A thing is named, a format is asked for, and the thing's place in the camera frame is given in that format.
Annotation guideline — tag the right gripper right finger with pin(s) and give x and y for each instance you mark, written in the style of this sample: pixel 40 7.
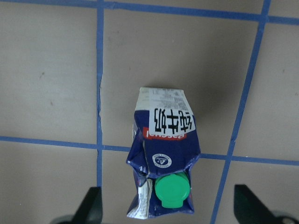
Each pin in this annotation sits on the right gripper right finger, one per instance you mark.
pixel 248 209

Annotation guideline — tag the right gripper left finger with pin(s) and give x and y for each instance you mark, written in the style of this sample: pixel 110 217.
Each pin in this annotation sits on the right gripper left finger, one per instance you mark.
pixel 90 210

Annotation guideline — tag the blue white milk carton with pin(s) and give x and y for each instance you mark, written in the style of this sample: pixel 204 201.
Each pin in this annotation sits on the blue white milk carton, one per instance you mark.
pixel 165 148

